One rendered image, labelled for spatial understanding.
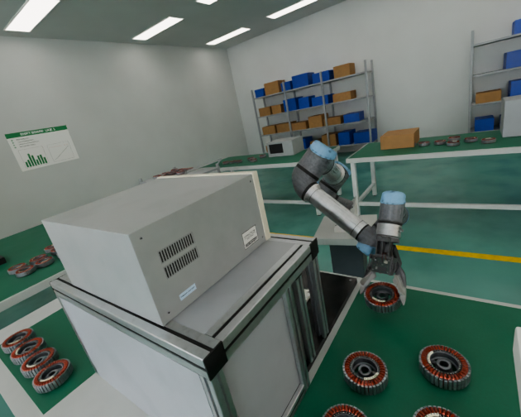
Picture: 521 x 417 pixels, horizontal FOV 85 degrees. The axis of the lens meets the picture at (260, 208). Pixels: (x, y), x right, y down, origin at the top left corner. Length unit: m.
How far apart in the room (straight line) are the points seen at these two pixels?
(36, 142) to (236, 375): 5.79
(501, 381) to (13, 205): 5.97
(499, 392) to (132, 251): 0.88
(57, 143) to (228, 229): 5.67
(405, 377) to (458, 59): 6.80
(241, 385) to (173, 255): 0.29
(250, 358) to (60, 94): 6.11
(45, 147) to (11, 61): 1.35
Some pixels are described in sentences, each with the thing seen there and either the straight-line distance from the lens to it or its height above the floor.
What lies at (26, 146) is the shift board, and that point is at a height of 1.67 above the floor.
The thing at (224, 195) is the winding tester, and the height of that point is 1.30.
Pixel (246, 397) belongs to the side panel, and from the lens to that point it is 0.69.
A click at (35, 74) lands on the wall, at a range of 6.42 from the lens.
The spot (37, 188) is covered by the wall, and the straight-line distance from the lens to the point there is 6.11.
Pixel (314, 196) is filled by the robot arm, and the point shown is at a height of 1.10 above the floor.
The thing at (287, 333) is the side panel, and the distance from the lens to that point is 0.77.
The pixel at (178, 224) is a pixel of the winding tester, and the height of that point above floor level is 1.29.
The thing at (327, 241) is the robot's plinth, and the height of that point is 0.73.
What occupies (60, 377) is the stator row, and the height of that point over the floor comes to 0.78.
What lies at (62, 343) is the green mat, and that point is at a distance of 1.52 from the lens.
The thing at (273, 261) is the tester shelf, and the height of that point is 1.11.
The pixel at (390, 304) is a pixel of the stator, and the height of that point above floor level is 0.83.
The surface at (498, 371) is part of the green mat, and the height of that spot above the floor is 0.75.
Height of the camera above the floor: 1.47
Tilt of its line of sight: 19 degrees down
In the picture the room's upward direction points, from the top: 12 degrees counter-clockwise
